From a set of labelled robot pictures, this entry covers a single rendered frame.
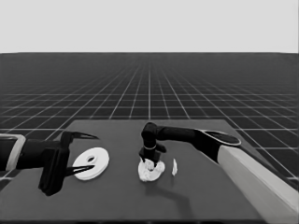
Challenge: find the large thick white disc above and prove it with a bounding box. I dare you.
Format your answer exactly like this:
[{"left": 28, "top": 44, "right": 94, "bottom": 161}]
[{"left": 72, "top": 147, "right": 110, "bottom": 182}]

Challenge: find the white round carrier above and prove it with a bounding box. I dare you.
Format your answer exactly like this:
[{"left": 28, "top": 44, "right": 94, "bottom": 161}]
[{"left": 137, "top": 157, "right": 166, "bottom": 183}]

